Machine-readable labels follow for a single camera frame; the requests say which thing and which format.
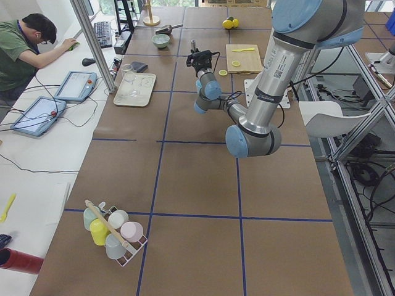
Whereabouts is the aluminium frame post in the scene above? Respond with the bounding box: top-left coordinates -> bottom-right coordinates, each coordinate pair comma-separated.
70,0 -> 116,94

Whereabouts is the green bowl of ice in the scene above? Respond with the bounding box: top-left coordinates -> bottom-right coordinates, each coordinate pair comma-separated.
151,34 -> 170,49

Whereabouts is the white plastic chair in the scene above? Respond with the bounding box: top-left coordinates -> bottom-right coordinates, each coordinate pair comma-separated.
299,101 -> 371,138

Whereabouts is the black computer mouse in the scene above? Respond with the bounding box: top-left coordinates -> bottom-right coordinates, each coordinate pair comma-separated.
81,58 -> 96,67

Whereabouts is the white wire cup rack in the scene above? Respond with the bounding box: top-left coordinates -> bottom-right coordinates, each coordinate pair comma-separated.
85,200 -> 148,266

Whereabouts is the pink cup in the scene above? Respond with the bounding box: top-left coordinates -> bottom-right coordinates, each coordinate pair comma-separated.
120,221 -> 143,242

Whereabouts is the light blue plastic cup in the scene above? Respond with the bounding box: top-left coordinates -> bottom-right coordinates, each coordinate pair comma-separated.
195,80 -> 202,93

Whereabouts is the yellow plastic knife on desk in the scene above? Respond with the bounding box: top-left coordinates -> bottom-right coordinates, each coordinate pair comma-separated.
0,193 -> 17,223

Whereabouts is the steel ice scoop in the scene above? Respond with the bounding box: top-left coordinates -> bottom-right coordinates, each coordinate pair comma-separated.
155,23 -> 183,35

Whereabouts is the grey folded cloth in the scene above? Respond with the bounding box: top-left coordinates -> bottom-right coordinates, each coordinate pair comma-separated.
130,61 -> 148,73

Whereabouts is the yellow cup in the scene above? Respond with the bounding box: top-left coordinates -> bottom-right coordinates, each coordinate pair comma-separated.
89,218 -> 110,246

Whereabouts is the mint green cup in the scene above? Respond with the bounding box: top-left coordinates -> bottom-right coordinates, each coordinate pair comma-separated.
83,207 -> 97,231

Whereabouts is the cream bear serving tray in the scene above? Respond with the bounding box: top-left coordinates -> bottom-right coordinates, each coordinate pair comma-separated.
113,73 -> 156,107

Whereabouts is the person in green shirt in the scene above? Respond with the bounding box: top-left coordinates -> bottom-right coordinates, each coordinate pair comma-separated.
1,13 -> 78,101

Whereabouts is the white cup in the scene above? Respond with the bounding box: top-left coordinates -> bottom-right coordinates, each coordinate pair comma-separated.
108,210 -> 129,229

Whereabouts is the wooden mug tree stand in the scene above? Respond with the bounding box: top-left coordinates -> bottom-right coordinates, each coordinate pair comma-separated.
143,0 -> 160,27

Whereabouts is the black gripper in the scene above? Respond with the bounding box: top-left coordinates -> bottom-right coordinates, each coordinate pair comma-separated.
194,63 -> 212,78

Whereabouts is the black keyboard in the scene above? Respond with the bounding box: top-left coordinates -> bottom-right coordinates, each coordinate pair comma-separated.
93,21 -> 112,48

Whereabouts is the yellow lemon slice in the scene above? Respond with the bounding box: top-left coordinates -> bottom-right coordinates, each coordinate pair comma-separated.
218,70 -> 228,76
232,60 -> 241,67

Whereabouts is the black box with label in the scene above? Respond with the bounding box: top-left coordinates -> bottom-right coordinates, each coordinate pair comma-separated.
113,31 -> 131,55

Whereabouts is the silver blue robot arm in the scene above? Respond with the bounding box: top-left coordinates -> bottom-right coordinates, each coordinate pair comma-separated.
186,1 -> 365,158

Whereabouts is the yellow whole lemon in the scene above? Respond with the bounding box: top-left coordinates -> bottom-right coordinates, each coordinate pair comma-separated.
232,18 -> 239,28
222,19 -> 234,30

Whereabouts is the red cylinder bottle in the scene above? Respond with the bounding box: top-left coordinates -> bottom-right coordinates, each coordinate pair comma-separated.
1,248 -> 44,274

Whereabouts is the grey cup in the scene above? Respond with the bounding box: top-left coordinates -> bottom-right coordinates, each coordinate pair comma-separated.
105,234 -> 126,260

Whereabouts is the steel muddler black tip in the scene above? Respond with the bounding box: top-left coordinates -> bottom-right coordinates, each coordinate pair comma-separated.
190,39 -> 199,54

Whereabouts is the blue teach pendant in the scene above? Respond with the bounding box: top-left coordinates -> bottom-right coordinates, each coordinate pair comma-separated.
54,71 -> 98,102
10,96 -> 67,137

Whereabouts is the far blue teach pendant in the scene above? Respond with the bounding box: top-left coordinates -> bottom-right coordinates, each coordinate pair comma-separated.
54,71 -> 98,102

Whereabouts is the bamboo cutting board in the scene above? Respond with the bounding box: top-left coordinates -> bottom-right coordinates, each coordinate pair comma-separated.
226,44 -> 262,73

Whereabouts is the near blue teach pendant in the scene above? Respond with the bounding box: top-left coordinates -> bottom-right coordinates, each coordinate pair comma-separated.
10,96 -> 67,137

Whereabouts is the clear wine glass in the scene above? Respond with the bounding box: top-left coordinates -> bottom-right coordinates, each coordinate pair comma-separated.
121,64 -> 139,97

